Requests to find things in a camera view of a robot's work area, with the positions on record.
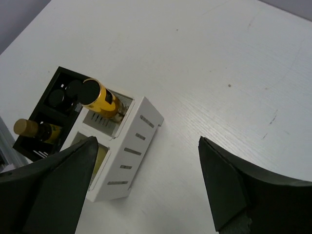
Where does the white organizer rack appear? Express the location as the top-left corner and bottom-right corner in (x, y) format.
(63, 87), (164, 202)

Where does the gold bottle black cap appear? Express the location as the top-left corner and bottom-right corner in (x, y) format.
(78, 78), (127, 123)

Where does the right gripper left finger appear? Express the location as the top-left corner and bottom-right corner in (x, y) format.
(0, 136), (98, 234)

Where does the black-cap spice jar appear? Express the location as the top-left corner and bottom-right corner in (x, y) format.
(48, 89), (65, 107)
(65, 80), (82, 98)

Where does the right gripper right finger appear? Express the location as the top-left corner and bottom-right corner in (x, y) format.
(198, 137), (312, 234)

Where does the black organizer rack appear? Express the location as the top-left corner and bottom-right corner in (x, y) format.
(13, 67), (87, 161)

